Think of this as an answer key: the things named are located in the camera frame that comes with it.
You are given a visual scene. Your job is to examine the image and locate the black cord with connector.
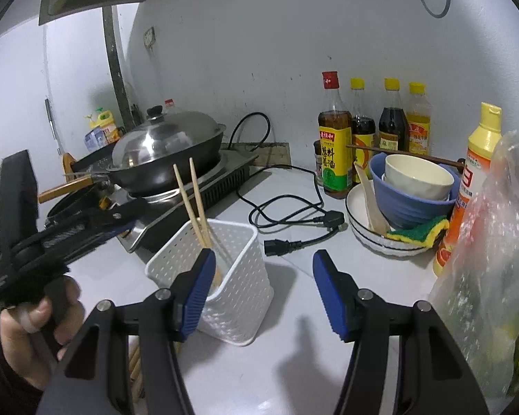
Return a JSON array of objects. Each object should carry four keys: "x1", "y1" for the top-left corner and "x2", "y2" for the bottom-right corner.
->
[{"x1": 264, "y1": 225, "x2": 351, "y2": 257}]

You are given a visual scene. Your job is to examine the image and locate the blue white packet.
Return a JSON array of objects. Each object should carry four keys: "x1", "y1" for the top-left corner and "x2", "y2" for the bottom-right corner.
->
[{"x1": 84, "y1": 129, "x2": 110, "y2": 153}]

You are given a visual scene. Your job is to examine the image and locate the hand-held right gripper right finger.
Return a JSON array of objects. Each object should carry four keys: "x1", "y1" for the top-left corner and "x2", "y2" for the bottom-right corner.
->
[{"x1": 312, "y1": 248, "x2": 489, "y2": 415}]

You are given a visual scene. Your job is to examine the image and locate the person's left hand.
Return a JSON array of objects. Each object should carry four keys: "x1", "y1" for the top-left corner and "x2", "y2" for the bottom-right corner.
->
[{"x1": 0, "y1": 276, "x2": 86, "y2": 381}]

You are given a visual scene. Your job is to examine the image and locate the black induction cooker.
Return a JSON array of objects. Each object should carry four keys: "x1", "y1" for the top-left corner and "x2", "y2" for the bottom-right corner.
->
[{"x1": 117, "y1": 149, "x2": 260, "y2": 253}]

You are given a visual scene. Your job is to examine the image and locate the black power cable with plug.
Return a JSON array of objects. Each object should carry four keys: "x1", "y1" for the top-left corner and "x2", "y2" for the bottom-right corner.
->
[{"x1": 227, "y1": 111, "x2": 346, "y2": 231}]

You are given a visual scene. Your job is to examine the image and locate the black wok with steel lid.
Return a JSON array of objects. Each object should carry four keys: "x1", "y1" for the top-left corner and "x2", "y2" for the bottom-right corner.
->
[{"x1": 38, "y1": 110, "x2": 228, "y2": 204}]

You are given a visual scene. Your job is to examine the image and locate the blue bowl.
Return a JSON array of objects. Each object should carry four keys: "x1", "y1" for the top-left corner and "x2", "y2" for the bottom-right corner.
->
[{"x1": 369, "y1": 152, "x2": 461, "y2": 230}]

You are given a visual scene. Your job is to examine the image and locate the grey vertical pipe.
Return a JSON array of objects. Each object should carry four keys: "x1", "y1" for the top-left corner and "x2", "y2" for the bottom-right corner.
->
[{"x1": 101, "y1": 6, "x2": 136, "y2": 130}]

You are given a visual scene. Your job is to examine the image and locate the hanging metal utensil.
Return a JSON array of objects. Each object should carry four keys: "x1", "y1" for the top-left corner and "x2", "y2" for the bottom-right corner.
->
[{"x1": 44, "y1": 99, "x2": 64, "y2": 156}]

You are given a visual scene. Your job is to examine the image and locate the cream rice paddle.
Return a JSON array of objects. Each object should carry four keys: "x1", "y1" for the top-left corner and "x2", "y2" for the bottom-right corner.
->
[{"x1": 354, "y1": 161, "x2": 392, "y2": 236}]

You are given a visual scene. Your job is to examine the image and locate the white plate black rim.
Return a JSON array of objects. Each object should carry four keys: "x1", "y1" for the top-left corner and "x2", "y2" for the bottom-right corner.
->
[
  {"x1": 349, "y1": 225, "x2": 429, "y2": 257},
  {"x1": 345, "y1": 179, "x2": 450, "y2": 251}
]

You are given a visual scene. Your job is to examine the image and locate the white perforated utensil holder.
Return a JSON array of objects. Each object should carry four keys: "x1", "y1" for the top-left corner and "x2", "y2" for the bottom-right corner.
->
[{"x1": 145, "y1": 218, "x2": 275, "y2": 347}]

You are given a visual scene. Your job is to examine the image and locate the orange yellow cleaner bottle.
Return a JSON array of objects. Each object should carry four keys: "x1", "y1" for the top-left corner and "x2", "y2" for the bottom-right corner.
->
[{"x1": 432, "y1": 102, "x2": 502, "y2": 277}]

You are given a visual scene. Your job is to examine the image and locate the clear plastic bag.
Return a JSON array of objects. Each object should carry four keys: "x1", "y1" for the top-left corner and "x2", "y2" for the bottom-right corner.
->
[{"x1": 428, "y1": 130, "x2": 519, "y2": 403}]

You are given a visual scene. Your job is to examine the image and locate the black frying pan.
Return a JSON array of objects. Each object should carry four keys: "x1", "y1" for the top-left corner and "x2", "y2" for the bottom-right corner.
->
[{"x1": 47, "y1": 187, "x2": 114, "y2": 228}]

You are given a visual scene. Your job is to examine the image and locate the dark wooden stick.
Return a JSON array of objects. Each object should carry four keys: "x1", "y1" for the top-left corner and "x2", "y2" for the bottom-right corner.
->
[{"x1": 346, "y1": 144, "x2": 466, "y2": 170}]

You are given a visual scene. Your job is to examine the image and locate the yellow cap dark sauce bottle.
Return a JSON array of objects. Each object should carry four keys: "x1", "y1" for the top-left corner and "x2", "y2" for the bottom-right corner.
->
[{"x1": 349, "y1": 78, "x2": 377, "y2": 184}]

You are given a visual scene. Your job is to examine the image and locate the yellow green sponge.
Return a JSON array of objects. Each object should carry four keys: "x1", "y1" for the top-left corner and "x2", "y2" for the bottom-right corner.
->
[{"x1": 387, "y1": 215, "x2": 450, "y2": 249}]

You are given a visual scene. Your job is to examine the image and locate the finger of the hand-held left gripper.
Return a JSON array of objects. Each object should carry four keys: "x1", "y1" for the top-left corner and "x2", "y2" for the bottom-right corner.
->
[
  {"x1": 43, "y1": 198, "x2": 148, "y2": 243},
  {"x1": 54, "y1": 220, "x2": 137, "y2": 269}
]

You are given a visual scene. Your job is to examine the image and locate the yellow green bottles behind wok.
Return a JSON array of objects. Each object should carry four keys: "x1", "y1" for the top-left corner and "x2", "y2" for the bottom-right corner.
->
[{"x1": 84, "y1": 108, "x2": 121, "y2": 144}]

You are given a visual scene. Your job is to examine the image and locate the black flat pan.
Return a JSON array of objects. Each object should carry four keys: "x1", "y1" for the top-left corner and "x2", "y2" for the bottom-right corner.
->
[{"x1": 62, "y1": 142, "x2": 122, "y2": 174}]

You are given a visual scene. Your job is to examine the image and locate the person's left forearm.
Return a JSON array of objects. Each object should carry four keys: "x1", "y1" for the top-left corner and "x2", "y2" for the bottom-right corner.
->
[{"x1": 0, "y1": 322, "x2": 44, "y2": 415}]

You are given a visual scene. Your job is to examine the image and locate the red cap sauce bottle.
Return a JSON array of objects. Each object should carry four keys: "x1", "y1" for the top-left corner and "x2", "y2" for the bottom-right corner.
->
[{"x1": 318, "y1": 71, "x2": 354, "y2": 200}]

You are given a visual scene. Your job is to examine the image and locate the yellow cap oil bottle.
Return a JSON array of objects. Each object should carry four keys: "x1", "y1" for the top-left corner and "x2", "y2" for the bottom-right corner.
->
[{"x1": 406, "y1": 82, "x2": 431, "y2": 156}]

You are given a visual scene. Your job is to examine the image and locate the brown worn board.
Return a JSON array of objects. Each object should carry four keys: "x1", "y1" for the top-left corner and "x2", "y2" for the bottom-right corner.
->
[{"x1": 220, "y1": 142, "x2": 292, "y2": 169}]

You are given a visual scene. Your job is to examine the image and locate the steel wok lid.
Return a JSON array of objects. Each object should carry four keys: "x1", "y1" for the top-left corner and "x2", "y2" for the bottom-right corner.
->
[{"x1": 111, "y1": 104, "x2": 226, "y2": 169}]

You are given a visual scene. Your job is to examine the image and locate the yellow cap soy sauce bottle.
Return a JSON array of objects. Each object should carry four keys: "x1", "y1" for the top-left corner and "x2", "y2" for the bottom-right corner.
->
[{"x1": 378, "y1": 79, "x2": 409, "y2": 153}]

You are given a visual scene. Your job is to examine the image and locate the cream white cup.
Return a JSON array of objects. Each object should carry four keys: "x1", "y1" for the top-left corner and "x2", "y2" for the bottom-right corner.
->
[{"x1": 383, "y1": 154, "x2": 456, "y2": 202}]

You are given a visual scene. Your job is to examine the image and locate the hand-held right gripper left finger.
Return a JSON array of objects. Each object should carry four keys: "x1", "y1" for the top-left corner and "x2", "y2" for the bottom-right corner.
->
[{"x1": 37, "y1": 248, "x2": 217, "y2": 415}]

